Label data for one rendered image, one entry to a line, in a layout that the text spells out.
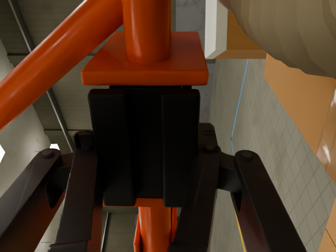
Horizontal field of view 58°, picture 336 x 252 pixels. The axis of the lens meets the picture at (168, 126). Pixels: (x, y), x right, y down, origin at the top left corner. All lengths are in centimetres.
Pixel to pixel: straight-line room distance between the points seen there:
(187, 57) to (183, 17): 927
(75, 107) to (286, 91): 1206
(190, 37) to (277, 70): 19
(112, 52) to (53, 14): 994
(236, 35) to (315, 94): 125
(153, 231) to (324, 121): 15
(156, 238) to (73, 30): 14
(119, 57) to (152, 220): 11
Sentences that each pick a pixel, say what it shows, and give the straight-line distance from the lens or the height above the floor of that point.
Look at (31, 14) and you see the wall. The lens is 1037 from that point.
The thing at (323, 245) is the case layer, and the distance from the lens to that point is 160.
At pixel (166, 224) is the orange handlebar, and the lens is 21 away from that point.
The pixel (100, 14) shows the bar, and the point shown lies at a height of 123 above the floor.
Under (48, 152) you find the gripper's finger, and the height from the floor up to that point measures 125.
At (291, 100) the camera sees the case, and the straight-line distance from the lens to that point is 32.
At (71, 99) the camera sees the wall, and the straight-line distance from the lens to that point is 1208.
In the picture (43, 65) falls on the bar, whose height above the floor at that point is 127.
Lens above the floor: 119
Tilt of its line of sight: 2 degrees up
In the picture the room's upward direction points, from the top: 89 degrees counter-clockwise
